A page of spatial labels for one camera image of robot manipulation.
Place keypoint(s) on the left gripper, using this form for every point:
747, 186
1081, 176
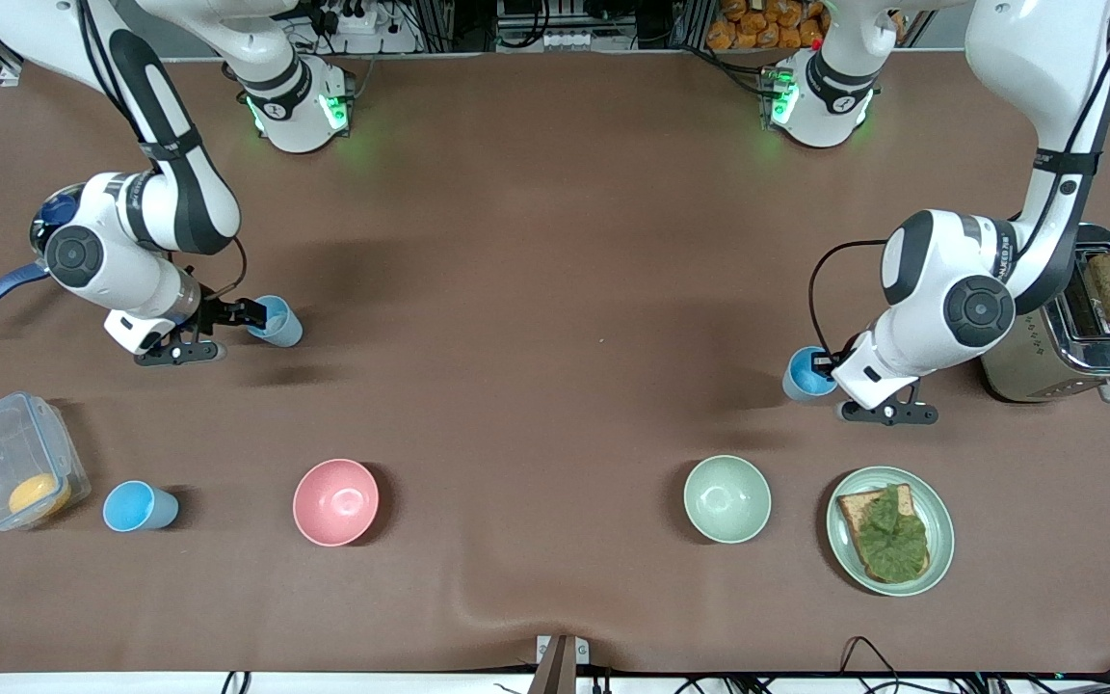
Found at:
827, 365

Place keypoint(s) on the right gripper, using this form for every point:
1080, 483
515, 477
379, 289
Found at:
217, 314

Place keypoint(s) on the light blue plastic cup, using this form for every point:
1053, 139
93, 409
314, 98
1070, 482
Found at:
136, 507
799, 381
283, 326

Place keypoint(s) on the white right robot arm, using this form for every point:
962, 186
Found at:
179, 193

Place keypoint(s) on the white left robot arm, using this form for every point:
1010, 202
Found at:
950, 280

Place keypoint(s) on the bread slice under lettuce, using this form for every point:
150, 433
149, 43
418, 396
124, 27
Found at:
852, 509

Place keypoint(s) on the pale green bowl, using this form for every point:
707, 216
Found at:
726, 499

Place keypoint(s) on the green lettuce leaf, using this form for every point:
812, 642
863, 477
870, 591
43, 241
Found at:
892, 540

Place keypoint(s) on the pale green plate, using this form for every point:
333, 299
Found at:
940, 525

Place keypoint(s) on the pink bowl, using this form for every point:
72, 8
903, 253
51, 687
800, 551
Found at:
335, 502

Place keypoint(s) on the glass lid with blue knob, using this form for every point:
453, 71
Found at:
59, 207

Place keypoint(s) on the beige chrome toaster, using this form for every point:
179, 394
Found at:
1085, 371

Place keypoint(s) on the yellow orange food piece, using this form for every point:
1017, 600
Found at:
39, 494

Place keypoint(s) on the white power strip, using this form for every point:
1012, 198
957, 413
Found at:
355, 19
568, 40

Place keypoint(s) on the bag of bread buns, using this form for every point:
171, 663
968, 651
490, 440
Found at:
767, 29

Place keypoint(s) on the metal table corner bracket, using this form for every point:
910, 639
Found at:
8, 77

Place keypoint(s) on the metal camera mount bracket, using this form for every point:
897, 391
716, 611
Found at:
560, 665

